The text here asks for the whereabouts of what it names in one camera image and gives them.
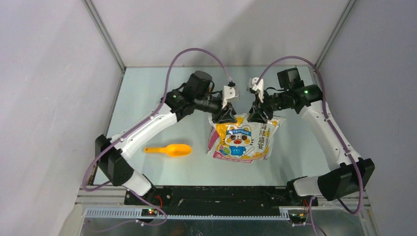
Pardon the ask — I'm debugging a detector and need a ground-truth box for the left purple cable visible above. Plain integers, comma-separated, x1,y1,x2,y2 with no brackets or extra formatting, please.
81,48,236,192

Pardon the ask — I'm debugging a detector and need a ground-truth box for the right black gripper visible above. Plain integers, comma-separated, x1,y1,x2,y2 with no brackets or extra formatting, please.
247,88,289,123

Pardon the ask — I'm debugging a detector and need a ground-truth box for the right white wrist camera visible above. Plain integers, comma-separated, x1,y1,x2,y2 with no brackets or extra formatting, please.
247,77,264,103

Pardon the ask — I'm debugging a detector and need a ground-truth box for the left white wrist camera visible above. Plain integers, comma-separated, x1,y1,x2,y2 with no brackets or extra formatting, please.
222,82,239,109

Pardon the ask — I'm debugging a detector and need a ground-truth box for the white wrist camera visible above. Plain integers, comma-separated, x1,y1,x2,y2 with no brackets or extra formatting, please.
222,82,239,109
247,77,264,103

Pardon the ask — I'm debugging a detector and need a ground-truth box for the orange plastic scoop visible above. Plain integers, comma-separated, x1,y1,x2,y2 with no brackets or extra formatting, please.
144,144,192,157

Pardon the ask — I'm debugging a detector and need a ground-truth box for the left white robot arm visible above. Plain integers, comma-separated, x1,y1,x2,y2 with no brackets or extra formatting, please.
95,71,238,205

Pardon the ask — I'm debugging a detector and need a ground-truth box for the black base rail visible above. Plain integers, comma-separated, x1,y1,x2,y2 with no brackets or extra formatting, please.
143,185,310,216

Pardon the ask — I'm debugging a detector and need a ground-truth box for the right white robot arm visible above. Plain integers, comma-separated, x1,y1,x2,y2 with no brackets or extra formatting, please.
248,67,375,206

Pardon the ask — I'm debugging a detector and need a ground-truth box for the pet food bag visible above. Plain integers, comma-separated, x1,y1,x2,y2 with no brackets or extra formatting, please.
207,114,286,163

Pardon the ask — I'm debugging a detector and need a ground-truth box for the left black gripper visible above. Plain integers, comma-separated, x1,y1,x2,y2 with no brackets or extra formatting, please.
194,94,237,124

